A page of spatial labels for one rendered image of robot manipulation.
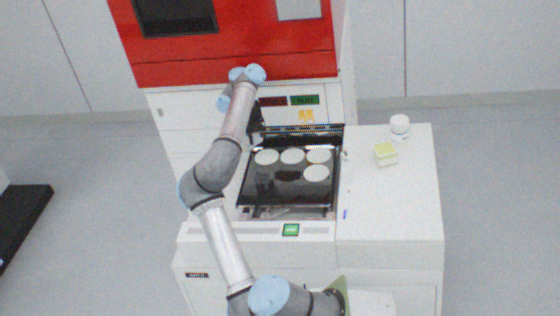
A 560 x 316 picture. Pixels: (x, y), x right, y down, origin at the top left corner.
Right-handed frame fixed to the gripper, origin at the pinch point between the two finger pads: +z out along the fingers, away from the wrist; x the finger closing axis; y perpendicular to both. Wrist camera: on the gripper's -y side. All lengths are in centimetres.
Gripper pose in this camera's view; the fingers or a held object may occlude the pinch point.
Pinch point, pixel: (250, 148)
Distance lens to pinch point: 226.0
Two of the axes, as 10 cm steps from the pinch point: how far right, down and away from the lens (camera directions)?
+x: -3.6, -5.5, 7.5
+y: 9.2, -3.4, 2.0
